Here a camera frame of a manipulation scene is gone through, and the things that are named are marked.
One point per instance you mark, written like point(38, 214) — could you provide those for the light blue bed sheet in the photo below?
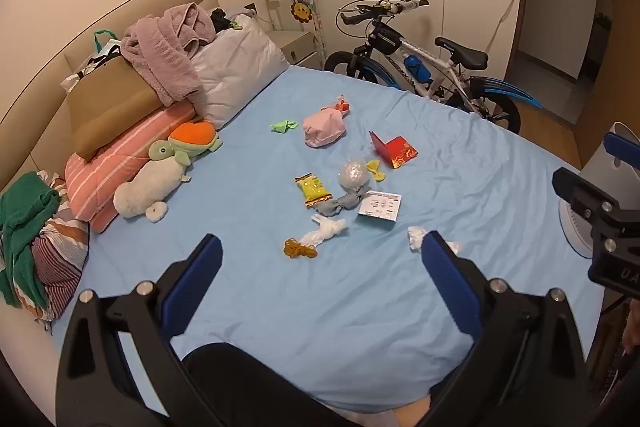
point(350, 307)

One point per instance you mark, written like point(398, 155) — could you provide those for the green paper scrap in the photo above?
point(282, 126)

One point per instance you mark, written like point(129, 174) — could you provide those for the black bicycle frame bag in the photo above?
point(387, 38)

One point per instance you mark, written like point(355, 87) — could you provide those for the wooden door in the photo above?
point(620, 57)

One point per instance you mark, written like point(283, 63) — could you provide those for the white pillow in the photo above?
point(235, 67)

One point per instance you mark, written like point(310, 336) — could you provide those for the red candy wrapper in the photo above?
point(341, 105)

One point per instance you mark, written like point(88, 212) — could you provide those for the white tissue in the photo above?
point(415, 239)

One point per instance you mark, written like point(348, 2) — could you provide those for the pale nightstand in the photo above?
point(300, 49)

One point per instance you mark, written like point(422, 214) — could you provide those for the clear bubble wrap ball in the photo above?
point(353, 173)

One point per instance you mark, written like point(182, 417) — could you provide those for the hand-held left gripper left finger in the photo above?
point(200, 277)

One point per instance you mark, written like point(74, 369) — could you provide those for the green cloth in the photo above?
point(25, 207)

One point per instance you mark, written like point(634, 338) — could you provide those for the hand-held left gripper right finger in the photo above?
point(450, 282)

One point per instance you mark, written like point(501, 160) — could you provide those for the brown paper bag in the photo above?
point(110, 102)

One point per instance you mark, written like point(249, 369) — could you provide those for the striped cloth bundle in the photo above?
point(55, 257)

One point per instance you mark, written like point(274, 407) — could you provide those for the yellow paper bow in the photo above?
point(375, 169)

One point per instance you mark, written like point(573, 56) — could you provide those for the blue water bottle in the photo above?
point(415, 66)

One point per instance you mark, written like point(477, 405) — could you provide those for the beige headboard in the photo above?
point(50, 67)

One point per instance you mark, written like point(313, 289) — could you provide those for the white seal plush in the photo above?
point(145, 187)

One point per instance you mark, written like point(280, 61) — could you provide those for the person's legs in black pants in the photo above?
point(235, 377)

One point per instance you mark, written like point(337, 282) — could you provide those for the white round bin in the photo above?
point(575, 227)

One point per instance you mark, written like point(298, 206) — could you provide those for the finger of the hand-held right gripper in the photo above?
point(620, 152)
point(580, 194)

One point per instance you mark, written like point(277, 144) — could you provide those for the white and blue bicycle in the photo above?
point(450, 69)

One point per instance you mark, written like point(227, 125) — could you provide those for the purple fleece robe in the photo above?
point(160, 52)

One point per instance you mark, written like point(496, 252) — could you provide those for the white paper card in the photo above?
point(380, 207)

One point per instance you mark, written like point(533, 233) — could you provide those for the wall socket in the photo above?
point(250, 8)

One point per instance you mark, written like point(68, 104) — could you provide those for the grey sock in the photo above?
point(340, 203)

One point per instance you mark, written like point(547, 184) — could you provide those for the green and orange turtle plush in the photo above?
point(192, 134)

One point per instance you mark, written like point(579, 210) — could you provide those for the yellow snack packet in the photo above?
point(312, 189)

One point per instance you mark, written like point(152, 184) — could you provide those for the red paper envelope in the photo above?
point(402, 152)

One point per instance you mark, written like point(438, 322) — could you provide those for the pink cloth cap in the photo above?
point(322, 127)

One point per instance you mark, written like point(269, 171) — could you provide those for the black cloth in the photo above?
point(220, 19)

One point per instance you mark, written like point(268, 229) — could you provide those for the pink striped pillow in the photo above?
point(100, 172)

